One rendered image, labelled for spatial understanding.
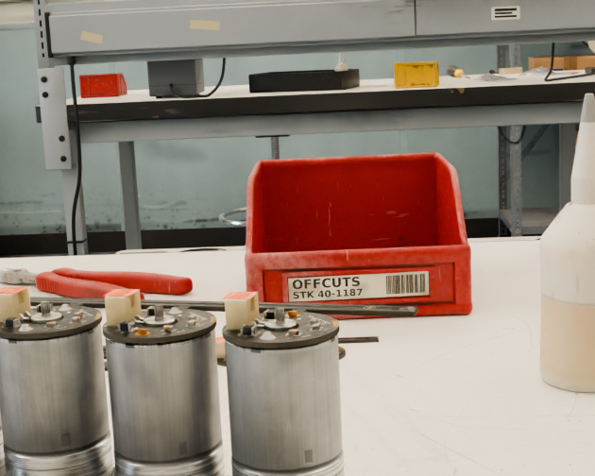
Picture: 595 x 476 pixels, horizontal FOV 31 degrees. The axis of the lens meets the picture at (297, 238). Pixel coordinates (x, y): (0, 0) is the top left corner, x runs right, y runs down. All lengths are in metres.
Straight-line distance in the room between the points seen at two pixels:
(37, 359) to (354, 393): 0.16
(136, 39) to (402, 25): 0.60
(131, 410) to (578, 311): 0.18
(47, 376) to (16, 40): 4.57
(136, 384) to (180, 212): 4.47
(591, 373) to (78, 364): 0.19
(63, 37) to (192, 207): 2.24
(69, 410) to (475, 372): 0.19
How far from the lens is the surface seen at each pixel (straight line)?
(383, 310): 0.24
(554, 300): 0.38
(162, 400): 0.23
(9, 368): 0.25
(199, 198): 4.68
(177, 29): 2.49
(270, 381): 0.22
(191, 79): 2.59
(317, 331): 0.22
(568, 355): 0.38
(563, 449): 0.33
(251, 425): 0.23
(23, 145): 4.83
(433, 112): 2.52
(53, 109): 2.58
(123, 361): 0.23
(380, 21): 2.45
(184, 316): 0.24
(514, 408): 0.36
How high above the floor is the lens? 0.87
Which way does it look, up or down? 10 degrees down
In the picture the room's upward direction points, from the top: 3 degrees counter-clockwise
